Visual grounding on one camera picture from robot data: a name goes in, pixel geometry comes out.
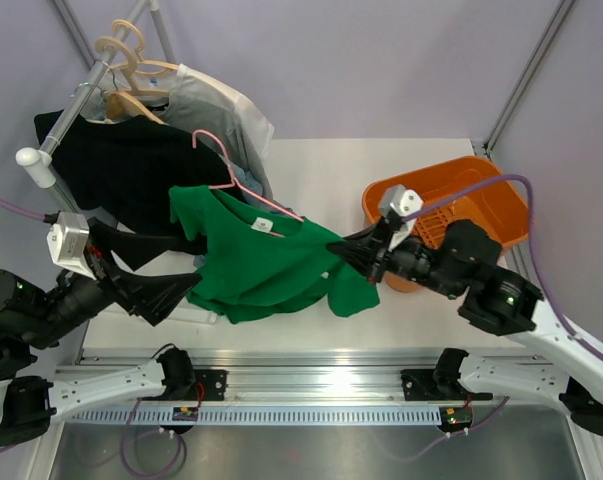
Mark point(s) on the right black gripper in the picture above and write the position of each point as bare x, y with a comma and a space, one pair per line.
355, 249

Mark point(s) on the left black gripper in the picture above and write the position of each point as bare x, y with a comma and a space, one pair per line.
150, 295

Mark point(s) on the green t shirt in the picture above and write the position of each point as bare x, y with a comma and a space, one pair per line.
259, 263

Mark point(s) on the pink wire hanger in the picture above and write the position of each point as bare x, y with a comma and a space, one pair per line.
236, 185

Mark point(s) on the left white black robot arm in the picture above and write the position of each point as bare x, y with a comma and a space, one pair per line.
33, 320

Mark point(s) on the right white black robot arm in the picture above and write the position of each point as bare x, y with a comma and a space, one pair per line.
496, 301

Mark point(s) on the black t shirt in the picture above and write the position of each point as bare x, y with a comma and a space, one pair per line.
128, 168

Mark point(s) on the light blue shirt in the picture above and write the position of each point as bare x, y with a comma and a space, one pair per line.
253, 176

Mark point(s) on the white t shirt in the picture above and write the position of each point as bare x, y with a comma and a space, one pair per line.
197, 95

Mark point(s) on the wooden hanger front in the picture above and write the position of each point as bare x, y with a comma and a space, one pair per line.
119, 104

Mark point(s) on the wooden hanger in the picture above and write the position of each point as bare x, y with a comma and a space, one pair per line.
119, 104
136, 70

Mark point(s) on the grey t shirt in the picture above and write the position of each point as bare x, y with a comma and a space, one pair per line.
237, 145

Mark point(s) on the wooden hanger rear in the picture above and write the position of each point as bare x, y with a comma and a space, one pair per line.
136, 70

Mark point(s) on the orange plastic basket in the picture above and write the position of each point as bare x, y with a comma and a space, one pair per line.
498, 209

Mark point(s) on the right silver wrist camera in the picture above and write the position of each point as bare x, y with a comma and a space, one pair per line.
396, 204

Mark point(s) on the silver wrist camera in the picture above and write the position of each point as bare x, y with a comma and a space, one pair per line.
396, 204
67, 240

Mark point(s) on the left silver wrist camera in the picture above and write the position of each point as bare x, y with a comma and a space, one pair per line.
67, 240

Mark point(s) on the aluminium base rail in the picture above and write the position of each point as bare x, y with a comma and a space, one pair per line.
359, 376

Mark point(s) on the slotted grey cable duct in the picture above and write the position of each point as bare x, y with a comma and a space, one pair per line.
148, 415

